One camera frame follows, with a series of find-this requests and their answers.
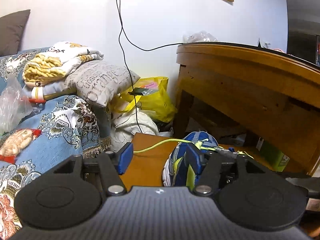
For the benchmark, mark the wooden stool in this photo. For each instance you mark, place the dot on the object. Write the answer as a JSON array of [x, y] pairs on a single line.
[[147, 165]]

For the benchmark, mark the black power bank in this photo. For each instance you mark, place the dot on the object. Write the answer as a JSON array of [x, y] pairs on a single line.
[[138, 91]]

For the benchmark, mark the green cardboard box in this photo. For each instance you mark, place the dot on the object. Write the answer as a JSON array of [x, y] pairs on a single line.
[[272, 155]]

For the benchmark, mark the yellow plastic bag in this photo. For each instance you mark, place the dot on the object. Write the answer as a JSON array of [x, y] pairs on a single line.
[[160, 102]]

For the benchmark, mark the light blue folded cloth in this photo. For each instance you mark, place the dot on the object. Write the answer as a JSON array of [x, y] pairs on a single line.
[[57, 91]]

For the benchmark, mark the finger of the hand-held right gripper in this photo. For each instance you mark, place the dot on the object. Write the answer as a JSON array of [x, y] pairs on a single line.
[[310, 186]]

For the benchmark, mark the neon yellow shoelace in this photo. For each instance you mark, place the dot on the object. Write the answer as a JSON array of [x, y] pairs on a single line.
[[175, 140]]

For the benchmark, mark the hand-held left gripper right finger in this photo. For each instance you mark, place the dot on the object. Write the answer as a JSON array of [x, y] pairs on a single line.
[[193, 158]]

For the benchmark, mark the round wooden table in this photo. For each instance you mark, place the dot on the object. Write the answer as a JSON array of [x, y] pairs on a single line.
[[237, 80]]

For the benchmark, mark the crumpled clear plastic bag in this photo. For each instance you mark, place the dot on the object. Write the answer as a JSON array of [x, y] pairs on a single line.
[[200, 37]]

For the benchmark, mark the blue sneaker shoe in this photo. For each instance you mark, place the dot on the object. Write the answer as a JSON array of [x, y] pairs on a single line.
[[192, 137]]

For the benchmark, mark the red-edged snack packet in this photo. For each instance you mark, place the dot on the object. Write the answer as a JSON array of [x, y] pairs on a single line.
[[15, 142]]

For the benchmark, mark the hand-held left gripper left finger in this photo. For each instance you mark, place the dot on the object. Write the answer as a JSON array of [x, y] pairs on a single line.
[[126, 156]]

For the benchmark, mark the black snack bag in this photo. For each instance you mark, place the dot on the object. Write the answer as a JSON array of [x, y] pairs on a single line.
[[262, 44]]

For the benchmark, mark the grey printed pillow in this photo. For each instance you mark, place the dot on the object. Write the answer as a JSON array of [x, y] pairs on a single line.
[[100, 82]]

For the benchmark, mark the dark grey cushion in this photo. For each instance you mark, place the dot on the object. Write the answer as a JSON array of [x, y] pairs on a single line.
[[12, 32]]

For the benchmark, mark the yellow white printed quilt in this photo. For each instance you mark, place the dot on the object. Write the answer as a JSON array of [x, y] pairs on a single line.
[[62, 62]]

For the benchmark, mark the white lace cloth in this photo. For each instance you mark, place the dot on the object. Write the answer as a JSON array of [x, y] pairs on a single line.
[[125, 127]]

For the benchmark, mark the blue patterned sofa cover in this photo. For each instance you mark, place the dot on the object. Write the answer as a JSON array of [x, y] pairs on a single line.
[[55, 140]]

